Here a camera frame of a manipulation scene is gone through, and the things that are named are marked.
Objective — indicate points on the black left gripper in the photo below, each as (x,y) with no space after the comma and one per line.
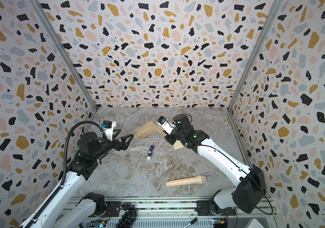
(117,147)

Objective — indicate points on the cream paper envelope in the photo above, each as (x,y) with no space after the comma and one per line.
(147,129)

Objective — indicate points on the pale yellow letter paper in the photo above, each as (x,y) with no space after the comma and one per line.
(177,145)

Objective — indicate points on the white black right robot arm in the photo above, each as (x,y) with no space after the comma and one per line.
(249,183)

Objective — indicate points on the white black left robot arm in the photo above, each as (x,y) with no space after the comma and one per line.
(91,150)

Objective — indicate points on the blue white glue stick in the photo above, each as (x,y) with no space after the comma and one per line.
(150,153)

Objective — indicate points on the beige toy microphone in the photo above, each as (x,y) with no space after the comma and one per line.
(201,179)

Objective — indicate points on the black bead cluster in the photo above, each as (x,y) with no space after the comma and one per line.
(129,217)

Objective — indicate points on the black marker pen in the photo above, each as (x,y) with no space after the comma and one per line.
(191,223)

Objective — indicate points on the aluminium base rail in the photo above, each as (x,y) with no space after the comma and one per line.
(165,212)

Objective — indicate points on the aluminium corner post left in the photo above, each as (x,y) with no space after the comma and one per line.
(38,10)

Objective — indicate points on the aluminium corner post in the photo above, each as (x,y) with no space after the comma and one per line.
(38,10)
(255,52)

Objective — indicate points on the aluminium corner post right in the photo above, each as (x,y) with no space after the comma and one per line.
(255,52)

